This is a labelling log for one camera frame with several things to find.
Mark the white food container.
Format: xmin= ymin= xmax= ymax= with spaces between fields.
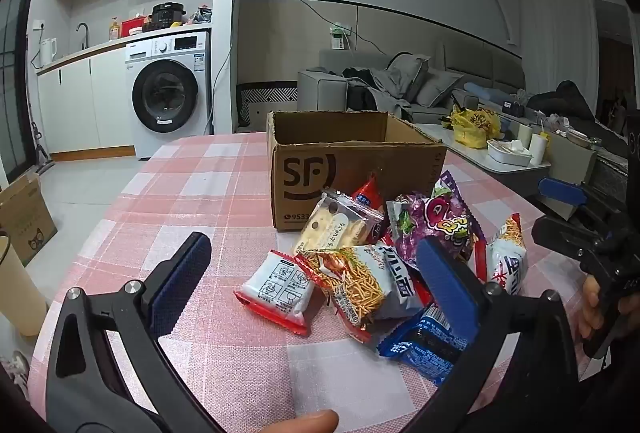
xmin=486 ymin=139 xmax=533 ymax=165

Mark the crispy noodle snack packet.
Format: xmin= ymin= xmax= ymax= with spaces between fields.
xmin=295 ymin=244 xmax=426 ymax=344
xmin=485 ymin=213 xmax=530 ymax=296

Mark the grey pillow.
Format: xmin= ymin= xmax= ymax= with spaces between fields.
xmin=415 ymin=69 xmax=463 ymax=109
xmin=387 ymin=53 xmax=431 ymax=101

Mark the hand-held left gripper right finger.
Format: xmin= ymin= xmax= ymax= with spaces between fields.
xmin=405 ymin=235 xmax=593 ymax=433

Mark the red snack packet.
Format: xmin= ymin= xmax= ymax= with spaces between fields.
xmin=350 ymin=172 xmax=386 ymax=219
xmin=470 ymin=235 xmax=490 ymax=284

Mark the wall socket with plug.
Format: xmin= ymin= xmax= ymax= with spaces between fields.
xmin=328 ymin=24 xmax=351 ymax=50

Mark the black framed glass door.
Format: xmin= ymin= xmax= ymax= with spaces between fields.
xmin=0 ymin=0 xmax=46 ymax=184

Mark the white curtain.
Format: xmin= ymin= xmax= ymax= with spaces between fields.
xmin=517 ymin=0 xmax=598 ymax=99

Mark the red box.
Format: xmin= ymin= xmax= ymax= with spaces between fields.
xmin=121 ymin=16 xmax=151 ymax=37

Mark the grey sofa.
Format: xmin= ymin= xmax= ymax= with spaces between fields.
xmin=297 ymin=46 xmax=528 ymax=124

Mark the white lower kitchen cabinet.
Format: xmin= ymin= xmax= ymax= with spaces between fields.
xmin=37 ymin=46 xmax=136 ymax=161

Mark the person's right hand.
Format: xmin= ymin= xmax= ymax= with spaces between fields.
xmin=576 ymin=274 xmax=603 ymax=343

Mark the clear biscuit packet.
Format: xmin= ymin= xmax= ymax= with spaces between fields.
xmin=292 ymin=188 xmax=386 ymax=256

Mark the brown cardboard box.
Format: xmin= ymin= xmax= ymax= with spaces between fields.
xmin=266 ymin=110 xmax=447 ymax=230

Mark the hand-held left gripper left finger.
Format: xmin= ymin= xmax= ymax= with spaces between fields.
xmin=45 ymin=231 xmax=231 ymax=433

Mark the black pressure cooker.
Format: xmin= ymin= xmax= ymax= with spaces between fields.
xmin=142 ymin=2 xmax=187 ymax=33

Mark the black clothing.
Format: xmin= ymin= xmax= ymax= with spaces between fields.
xmin=342 ymin=66 xmax=381 ymax=111

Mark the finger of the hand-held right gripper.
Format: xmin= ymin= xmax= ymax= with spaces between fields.
xmin=531 ymin=214 xmax=609 ymax=265
xmin=537 ymin=177 xmax=622 ymax=235

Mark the person's left hand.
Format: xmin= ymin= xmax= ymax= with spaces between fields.
xmin=250 ymin=410 xmax=342 ymax=433

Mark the white paper cup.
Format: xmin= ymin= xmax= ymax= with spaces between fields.
xmin=530 ymin=133 xmax=548 ymax=166

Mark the floor mop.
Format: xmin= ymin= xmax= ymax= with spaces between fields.
xmin=27 ymin=103 xmax=56 ymax=174

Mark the black jacket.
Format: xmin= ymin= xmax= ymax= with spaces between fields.
xmin=527 ymin=80 xmax=596 ymax=124

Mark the purple grape candy packet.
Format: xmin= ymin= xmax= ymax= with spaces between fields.
xmin=387 ymin=170 xmax=486 ymax=264

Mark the black patterned board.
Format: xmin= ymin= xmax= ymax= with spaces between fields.
xmin=235 ymin=83 xmax=299 ymax=131

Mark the yellow plastic bag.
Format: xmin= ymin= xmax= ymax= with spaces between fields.
xmin=450 ymin=107 xmax=501 ymax=149

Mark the white red-edged snack packet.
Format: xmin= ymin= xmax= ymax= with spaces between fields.
xmin=234 ymin=249 xmax=316 ymax=338

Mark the white washing machine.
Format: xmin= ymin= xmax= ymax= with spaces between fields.
xmin=125 ymin=30 xmax=213 ymax=159

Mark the cardboard box with print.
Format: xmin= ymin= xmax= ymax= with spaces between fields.
xmin=0 ymin=172 xmax=58 ymax=266

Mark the grey garment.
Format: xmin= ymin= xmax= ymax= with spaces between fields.
xmin=370 ymin=68 xmax=416 ymax=114

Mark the white coffee table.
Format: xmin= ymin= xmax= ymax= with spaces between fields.
xmin=415 ymin=120 xmax=556 ymax=186

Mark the white sneaker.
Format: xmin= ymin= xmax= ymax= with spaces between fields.
xmin=0 ymin=350 xmax=31 ymax=394

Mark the blue snack packet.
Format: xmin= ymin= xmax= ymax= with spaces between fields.
xmin=375 ymin=303 xmax=476 ymax=386

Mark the blue roll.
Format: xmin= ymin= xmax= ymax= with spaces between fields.
xmin=462 ymin=82 xmax=516 ymax=104

